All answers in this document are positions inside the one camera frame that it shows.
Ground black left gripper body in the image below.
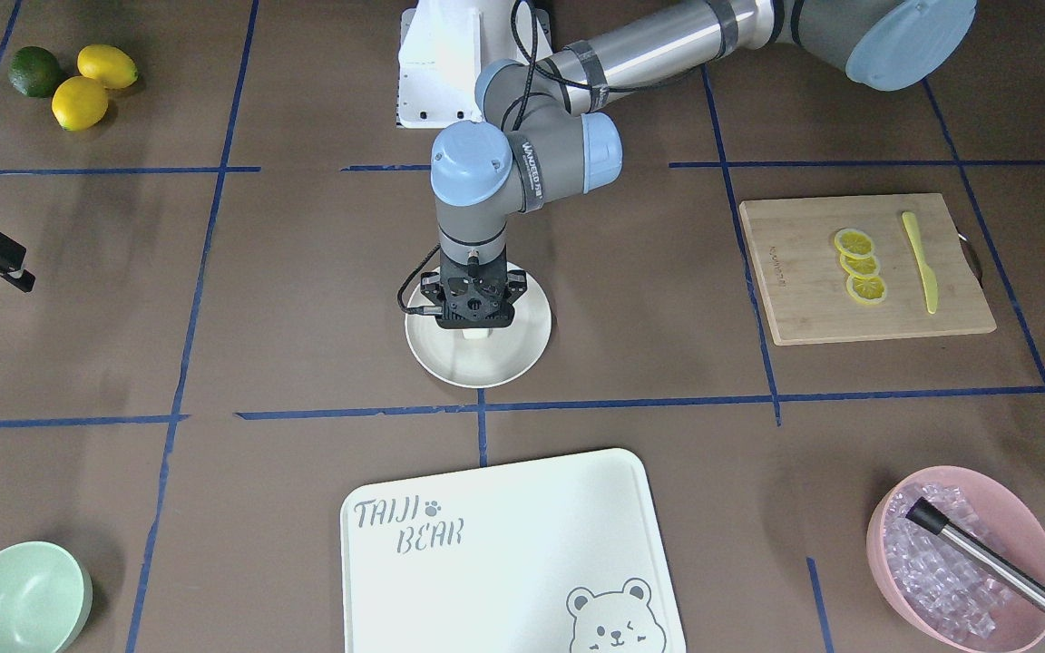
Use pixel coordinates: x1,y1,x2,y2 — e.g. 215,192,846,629
420,255,527,329

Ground cream round plate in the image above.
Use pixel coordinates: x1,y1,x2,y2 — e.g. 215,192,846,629
404,274,554,389

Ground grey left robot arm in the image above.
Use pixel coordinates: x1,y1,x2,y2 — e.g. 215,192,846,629
404,1,976,330

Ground white bear-print tray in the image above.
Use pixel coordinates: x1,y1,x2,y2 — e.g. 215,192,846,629
340,449,686,652

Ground yellow lemon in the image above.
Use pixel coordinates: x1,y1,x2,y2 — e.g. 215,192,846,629
76,43,140,90
51,77,111,132

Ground green lime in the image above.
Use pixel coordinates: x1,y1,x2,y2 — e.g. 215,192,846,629
7,46,66,98

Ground green bowl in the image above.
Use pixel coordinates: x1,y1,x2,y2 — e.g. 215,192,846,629
0,541,93,652

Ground bamboo cutting board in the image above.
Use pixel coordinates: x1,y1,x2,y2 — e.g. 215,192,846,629
739,193,998,346

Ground lemon slice far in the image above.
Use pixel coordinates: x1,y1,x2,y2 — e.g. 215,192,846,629
833,228,875,260

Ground lemon slice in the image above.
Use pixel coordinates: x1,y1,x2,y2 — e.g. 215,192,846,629
833,228,875,260
845,276,888,306
837,252,882,278

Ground lemon slice middle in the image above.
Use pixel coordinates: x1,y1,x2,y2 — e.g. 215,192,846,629
837,252,882,278

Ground lemon slice near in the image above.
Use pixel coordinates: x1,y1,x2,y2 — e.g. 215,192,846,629
845,276,888,306

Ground pink bowl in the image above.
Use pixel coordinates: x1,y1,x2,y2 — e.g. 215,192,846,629
865,464,1045,652

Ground clear ice cubes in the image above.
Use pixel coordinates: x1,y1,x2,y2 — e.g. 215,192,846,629
882,482,1013,644

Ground steel muddler black tip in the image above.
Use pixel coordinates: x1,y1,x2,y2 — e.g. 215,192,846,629
904,499,1045,613

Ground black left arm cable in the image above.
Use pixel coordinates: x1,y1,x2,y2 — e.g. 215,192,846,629
397,0,696,317

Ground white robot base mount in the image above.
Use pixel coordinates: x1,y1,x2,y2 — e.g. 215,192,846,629
396,1,552,130

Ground metal cutting board handle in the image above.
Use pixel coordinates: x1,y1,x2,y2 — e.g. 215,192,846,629
958,232,984,289

